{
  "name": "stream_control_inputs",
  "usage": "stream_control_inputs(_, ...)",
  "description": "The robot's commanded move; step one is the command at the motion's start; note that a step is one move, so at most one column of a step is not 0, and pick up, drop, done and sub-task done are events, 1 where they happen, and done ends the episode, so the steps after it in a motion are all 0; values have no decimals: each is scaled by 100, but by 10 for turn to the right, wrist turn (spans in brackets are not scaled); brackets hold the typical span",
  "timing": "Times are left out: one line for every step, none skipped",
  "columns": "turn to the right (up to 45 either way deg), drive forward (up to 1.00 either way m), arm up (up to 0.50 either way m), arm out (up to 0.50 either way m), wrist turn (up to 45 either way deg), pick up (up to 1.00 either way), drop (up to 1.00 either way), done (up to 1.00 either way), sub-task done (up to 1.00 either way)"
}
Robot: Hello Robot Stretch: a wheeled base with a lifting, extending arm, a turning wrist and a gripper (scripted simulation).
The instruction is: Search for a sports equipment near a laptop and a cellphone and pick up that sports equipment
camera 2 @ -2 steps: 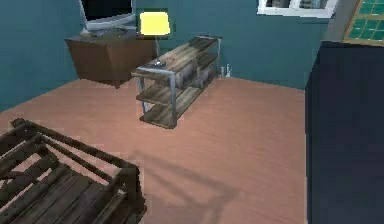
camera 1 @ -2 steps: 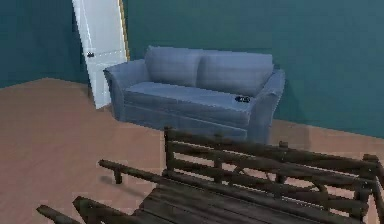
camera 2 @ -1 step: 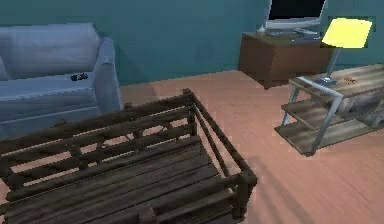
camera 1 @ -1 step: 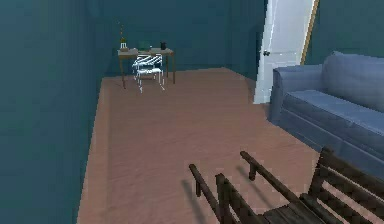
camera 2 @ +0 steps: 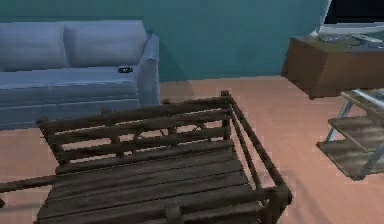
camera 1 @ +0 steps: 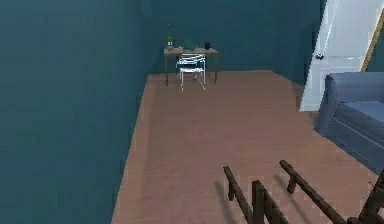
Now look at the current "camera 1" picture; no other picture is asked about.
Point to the brown wooden desk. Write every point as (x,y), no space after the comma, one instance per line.
(173,52)

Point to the black cup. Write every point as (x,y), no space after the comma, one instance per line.
(207,45)

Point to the small potted green plant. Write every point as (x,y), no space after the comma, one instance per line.
(170,41)

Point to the dark round door knob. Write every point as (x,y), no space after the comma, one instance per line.
(319,56)

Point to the white room door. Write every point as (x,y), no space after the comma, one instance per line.
(340,40)

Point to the blue sofa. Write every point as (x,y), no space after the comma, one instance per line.
(360,113)

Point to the white metal frame chair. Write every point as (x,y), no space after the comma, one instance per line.
(191,69)

